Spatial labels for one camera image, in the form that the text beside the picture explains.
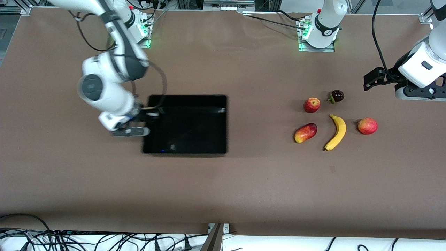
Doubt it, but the thin black cable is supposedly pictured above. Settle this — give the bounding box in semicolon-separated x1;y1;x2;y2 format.
68;10;117;53

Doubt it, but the grey connector panel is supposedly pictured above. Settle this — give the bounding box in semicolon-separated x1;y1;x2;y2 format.
203;0;255;12

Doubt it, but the red round fruit with nub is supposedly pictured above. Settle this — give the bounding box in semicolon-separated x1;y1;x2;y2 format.
357;117;378;135

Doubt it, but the thick black cable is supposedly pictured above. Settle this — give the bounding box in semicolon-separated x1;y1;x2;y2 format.
140;61;168;112

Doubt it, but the brown table cover sheet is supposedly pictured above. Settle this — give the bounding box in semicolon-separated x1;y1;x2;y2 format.
0;7;446;241

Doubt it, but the black rectangular plastic box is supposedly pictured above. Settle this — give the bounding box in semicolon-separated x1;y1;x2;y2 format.
142;94;228;155

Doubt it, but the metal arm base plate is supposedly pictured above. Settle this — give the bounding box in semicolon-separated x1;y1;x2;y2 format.
298;19;336;53
137;19;152;48

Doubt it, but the yellow banana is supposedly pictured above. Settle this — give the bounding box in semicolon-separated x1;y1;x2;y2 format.
324;114;347;151

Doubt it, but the dark angled post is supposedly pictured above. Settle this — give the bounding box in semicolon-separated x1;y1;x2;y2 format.
200;223;224;251

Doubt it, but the small red yellow apple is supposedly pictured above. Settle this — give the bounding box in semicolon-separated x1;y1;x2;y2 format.
303;97;321;113

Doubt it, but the dark purple mangosteen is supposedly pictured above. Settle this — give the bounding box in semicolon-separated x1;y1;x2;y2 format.
327;90;345;104

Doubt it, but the red yellow mango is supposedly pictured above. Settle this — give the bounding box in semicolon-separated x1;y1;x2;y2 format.
294;123;318;144

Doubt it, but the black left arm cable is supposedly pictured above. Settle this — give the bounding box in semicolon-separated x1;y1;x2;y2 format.
371;0;401;83

